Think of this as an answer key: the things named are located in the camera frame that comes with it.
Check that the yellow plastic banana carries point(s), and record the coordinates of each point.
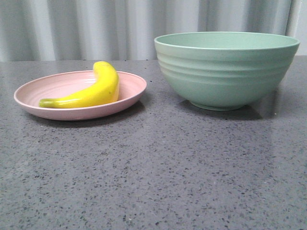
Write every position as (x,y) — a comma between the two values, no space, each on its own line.
(104,91)

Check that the green ridged bowl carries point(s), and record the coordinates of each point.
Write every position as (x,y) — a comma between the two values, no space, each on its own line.
(224,70)

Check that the pink ridged plate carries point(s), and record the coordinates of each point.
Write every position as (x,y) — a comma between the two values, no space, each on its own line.
(131,88)

